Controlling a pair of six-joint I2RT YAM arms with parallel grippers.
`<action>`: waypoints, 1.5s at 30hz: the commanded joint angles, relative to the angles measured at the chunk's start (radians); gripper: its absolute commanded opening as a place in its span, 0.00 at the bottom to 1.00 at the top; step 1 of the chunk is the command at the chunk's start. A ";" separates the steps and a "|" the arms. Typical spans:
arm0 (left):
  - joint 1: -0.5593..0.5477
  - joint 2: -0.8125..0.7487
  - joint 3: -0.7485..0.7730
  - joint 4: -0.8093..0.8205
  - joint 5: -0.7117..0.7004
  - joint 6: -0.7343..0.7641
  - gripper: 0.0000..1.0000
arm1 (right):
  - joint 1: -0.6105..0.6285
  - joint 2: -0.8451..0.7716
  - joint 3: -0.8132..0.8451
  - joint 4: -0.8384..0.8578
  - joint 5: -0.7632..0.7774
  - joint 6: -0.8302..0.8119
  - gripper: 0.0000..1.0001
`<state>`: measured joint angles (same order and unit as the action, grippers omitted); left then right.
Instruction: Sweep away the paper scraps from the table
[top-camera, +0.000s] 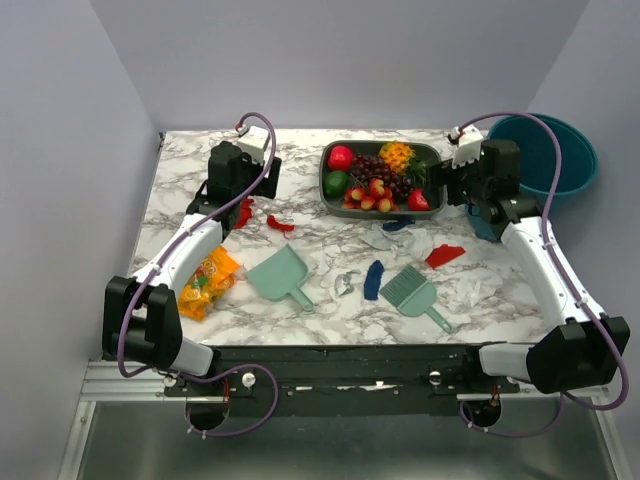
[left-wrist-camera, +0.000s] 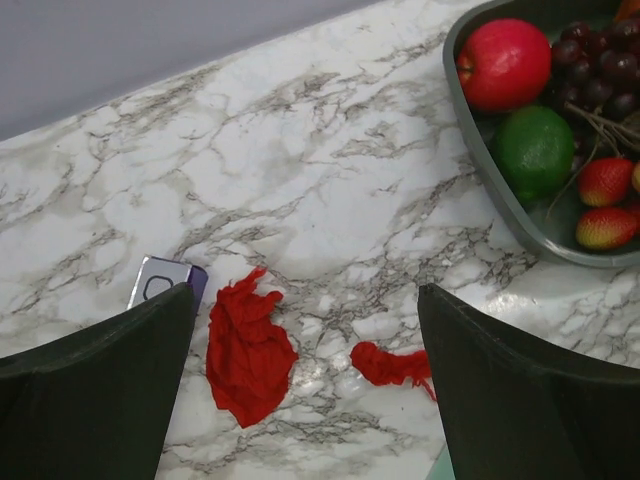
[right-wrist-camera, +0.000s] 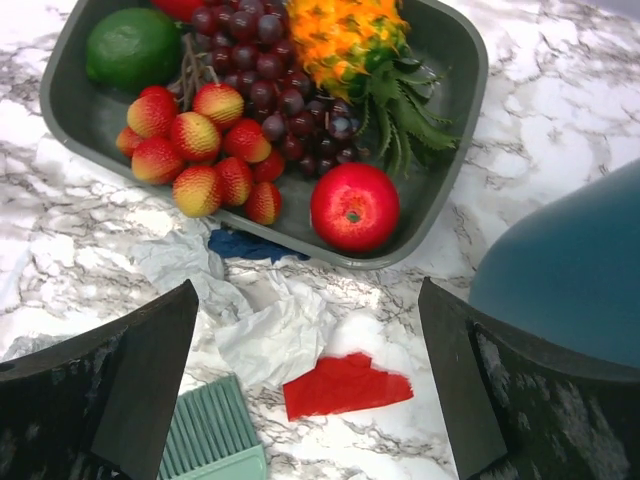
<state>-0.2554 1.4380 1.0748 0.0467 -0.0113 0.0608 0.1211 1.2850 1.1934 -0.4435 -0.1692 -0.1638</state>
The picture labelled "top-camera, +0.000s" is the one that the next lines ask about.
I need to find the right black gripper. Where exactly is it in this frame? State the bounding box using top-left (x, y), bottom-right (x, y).
top-left (422, 148), bottom-right (491, 209)

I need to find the red paper scrap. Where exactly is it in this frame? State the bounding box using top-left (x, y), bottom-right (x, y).
top-left (425, 244), bottom-right (466, 269)
top-left (234, 197), bottom-right (254, 229)
top-left (266, 215), bottom-right (295, 237)

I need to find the mint green dustpan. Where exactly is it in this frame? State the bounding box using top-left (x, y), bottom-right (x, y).
top-left (246, 244), bottom-right (315, 313)

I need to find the mint green hand brush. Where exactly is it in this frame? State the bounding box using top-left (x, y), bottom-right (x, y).
top-left (379, 266), bottom-right (453, 333)

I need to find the blue paper scrap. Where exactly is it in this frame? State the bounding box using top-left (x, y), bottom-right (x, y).
top-left (363, 260), bottom-right (384, 301)
top-left (382, 218), bottom-right (415, 232)

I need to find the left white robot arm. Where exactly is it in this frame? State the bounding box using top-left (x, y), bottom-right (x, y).
top-left (102, 141), bottom-right (282, 395)

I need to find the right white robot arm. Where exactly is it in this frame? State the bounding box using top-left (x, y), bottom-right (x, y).
top-left (427, 139), bottom-right (630, 394)

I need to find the grey fruit tray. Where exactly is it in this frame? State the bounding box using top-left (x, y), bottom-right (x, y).
top-left (319, 140), bottom-right (445, 221)

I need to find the teal plastic waste bin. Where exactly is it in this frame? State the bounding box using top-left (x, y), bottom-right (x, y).
top-left (463, 112), bottom-right (596, 243)

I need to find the red apple front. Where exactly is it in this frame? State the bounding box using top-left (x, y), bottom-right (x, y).
top-left (407, 188), bottom-right (431, 211)

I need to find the red apple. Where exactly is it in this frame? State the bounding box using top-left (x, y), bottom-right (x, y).
top-left (407, 188), bottom-right (431, 211)
top-left (327, 145), bottom-right (354, 172)

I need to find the orange pineapple toy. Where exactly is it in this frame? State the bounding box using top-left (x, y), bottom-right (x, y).
top-left (378, 142), bottom-right (416, 175)

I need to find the green lime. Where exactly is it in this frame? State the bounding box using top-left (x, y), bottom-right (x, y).
top-left (323, 171), bottom-right (349, 198)

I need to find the orange snack bag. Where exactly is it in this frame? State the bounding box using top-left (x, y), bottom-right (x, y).
top-left (178, 246), bottom-right (240, 322)

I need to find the red apple back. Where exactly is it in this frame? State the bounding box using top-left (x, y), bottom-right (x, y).
top-left (327, 145), bottom-right (354, 172)

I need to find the blue paper scrap by tray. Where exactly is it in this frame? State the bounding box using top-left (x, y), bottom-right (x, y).
top-left (382, 218), bottom-right (415, 232)

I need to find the purple grape bunch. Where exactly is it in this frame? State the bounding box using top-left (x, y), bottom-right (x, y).
top-left (350, 154), bottom-right (413, 203)

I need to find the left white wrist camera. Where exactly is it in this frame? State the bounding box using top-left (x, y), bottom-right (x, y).
top-left (237, 126), bottom-right (270, 165)

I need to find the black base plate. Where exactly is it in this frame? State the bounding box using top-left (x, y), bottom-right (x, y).
top-left (138, 344), bottom-right (540, 425)

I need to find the aluminium rail frame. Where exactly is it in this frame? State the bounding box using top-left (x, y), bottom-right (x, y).
top-left (60, 362), bottom-right (633, 479)

